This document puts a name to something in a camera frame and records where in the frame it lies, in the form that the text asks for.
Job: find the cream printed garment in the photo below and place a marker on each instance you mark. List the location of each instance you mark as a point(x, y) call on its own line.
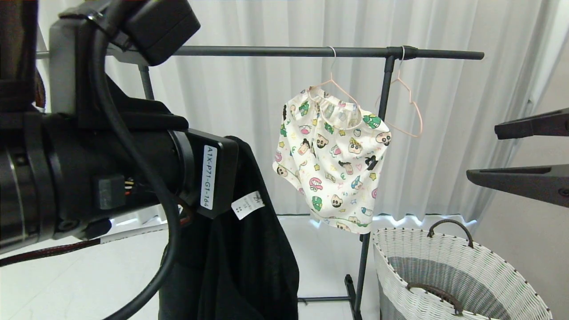
point(333, 169)

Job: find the black garment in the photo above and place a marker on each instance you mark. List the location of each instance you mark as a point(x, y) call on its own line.
point(249, 266)

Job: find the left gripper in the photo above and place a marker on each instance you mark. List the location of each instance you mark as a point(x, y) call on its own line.
point(80, 169)

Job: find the white laundry basket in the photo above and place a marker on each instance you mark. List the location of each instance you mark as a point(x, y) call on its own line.
point(444, 253)

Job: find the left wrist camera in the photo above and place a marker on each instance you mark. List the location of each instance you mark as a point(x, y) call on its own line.
point(160, 31)

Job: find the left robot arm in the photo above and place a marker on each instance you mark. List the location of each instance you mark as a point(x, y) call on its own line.
point(18, 44)

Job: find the large grey board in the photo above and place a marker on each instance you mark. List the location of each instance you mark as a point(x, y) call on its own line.
point(533, 244)

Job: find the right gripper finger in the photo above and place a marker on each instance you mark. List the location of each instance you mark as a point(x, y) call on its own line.
point(533, 182)
point(542, 124)

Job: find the pink clothes hanger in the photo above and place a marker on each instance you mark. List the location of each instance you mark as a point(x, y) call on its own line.
point(420, 129)
point(331, 81)

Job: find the black clothes rack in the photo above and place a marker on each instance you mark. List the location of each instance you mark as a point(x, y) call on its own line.
point(289, 51)

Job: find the white curtain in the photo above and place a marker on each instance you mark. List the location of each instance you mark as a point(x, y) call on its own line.
point(444, 26)

